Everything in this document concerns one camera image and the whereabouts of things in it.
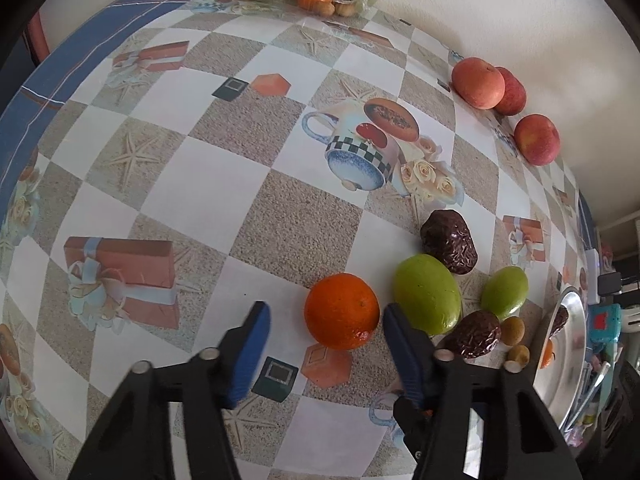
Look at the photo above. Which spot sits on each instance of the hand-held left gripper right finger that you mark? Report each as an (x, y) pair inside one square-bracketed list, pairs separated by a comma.
[(406, 360)]

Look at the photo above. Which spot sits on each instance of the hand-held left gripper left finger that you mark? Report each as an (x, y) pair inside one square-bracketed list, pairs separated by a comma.
[(250, 355)]

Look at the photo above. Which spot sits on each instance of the large orange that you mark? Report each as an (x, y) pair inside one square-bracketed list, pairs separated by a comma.
[(340, 310)]

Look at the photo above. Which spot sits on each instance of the large green mango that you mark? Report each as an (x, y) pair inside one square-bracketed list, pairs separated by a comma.
[(425, 292)]

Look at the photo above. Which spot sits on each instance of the small dark brown date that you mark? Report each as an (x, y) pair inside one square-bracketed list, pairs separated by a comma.
[(475, 334)]

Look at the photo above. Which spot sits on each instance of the tan longan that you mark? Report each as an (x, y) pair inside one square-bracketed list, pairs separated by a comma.
[(519, 354), (348, 8), (323, 8), (513, 331)]

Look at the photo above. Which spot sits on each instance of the small green mango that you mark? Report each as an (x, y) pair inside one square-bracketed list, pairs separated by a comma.
[(504, 291)]

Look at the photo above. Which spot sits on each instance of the large dark brown date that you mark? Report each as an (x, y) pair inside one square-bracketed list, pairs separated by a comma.
[(448, 241)]

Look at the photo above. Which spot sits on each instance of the silver metal plate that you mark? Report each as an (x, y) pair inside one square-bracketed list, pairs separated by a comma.
[(570, 360)]

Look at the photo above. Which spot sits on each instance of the printed checkered tablecloth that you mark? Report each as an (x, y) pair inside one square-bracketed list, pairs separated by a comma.
[(225, 170)]

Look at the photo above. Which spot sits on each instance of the blue plastic toy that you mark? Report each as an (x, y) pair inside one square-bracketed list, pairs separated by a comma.
[(605, 323)]

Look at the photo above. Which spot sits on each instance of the red apple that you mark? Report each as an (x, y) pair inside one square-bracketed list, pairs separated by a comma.
[(476, 83), (536, 139), (515, 92)]

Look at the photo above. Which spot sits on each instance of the red chair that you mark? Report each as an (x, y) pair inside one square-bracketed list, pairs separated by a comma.
[(37, 37)]

